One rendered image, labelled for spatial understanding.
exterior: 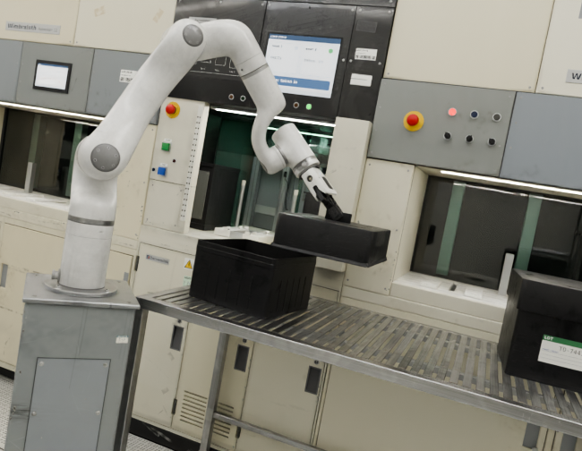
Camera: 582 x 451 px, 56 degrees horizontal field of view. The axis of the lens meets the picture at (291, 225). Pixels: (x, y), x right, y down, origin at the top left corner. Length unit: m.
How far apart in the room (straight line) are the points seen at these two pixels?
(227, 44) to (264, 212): 1.54
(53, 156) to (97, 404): 1.94
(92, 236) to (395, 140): 1.03
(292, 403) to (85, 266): 0.97
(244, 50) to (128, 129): 0.40
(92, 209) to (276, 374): 0.98
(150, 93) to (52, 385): 0.79
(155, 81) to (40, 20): 1.34
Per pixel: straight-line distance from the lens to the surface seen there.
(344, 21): 2.07
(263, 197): 3.03
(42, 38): 2.78
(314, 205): 2.52
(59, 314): 1.48
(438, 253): 2.34
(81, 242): 1.52
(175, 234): 2.23
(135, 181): 2.34
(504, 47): 1.97
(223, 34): 1.62
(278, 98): 1.64
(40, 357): 1.51
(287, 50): 2.10
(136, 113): 1.51
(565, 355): 1.55
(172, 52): 1.51
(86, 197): 1.52
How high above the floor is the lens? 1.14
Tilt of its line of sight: 4 degrees down
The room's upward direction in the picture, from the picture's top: 10 degrees clockwise
